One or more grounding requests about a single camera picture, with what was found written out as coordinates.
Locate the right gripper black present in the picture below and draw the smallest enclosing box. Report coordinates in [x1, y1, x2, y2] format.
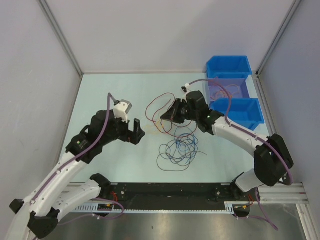
[161, 98, 199, 124]

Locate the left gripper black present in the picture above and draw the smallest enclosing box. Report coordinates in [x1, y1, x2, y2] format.
[101, 112, 145, 145]

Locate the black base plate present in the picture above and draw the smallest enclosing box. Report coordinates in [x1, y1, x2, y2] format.
[99, 183, 256, 211]

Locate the aluminium frame rail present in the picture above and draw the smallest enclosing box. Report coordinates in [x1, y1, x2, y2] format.
[69, 179, 307, 203]

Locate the white cable duct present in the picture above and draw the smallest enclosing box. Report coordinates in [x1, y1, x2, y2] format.
[71, 203, 234, 215]

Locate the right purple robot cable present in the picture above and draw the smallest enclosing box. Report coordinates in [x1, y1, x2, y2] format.
[187, 78, 295, 231]

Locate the light blue cable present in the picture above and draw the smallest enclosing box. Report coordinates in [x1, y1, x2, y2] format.
[173, 126, 200, 161]

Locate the dark blue cable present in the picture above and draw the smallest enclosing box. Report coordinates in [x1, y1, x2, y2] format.
[159, 134, 201, 167]

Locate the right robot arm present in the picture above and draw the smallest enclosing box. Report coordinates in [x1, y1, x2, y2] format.
[160, 91, 294, 201]

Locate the near blue bin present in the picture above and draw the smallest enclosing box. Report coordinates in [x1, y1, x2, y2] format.
[209, 98, 265, 131]

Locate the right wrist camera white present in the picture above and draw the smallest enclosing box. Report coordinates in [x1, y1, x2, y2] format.
[181, 83, 191, 94]

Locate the brown cable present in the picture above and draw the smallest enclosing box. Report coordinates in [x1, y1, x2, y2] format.
[156, 147, 208, 172]

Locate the far blue bin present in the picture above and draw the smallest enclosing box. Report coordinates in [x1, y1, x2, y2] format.
[206, 55, 252, 79]

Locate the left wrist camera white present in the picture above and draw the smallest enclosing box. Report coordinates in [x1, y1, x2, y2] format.
[113, 99, 133, 124]

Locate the middle lavender bin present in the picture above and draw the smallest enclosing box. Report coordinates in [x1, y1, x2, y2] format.
[207, 78, 250, 106]

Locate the blue bin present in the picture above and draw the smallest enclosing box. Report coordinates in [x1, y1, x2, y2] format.
[206, 55, 252, 79]
[209, 98, 265, 131]

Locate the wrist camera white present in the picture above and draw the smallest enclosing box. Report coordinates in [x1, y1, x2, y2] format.
[113, 99, 133, 124]
[181, 83, 191, 94]

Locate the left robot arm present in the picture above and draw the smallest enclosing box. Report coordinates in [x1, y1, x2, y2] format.
[5, 110, 146, 240]

